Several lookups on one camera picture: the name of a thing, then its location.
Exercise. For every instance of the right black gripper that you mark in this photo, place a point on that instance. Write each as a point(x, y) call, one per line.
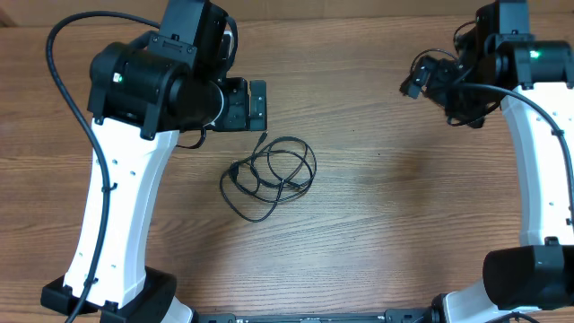
point(438, 77)

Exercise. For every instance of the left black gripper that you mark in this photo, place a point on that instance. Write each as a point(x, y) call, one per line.
point(239, 117)

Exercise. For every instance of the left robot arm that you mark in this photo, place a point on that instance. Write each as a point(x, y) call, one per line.
point(144, 94)

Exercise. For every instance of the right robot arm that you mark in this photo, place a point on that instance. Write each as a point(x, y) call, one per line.
point(498, 64)

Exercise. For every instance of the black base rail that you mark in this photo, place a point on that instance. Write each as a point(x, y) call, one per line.
point(314, 318)

